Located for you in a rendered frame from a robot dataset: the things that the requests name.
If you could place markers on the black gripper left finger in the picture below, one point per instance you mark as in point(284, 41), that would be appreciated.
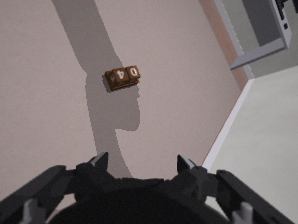
point(31, 204)

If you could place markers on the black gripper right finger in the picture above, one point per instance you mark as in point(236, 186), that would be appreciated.
point(248, 207)

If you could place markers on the brown rectangular tray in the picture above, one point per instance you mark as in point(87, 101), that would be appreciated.
point(112, 87)

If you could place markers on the brown cube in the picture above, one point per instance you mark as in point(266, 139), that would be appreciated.
point(132, 73)
point(118, 76)

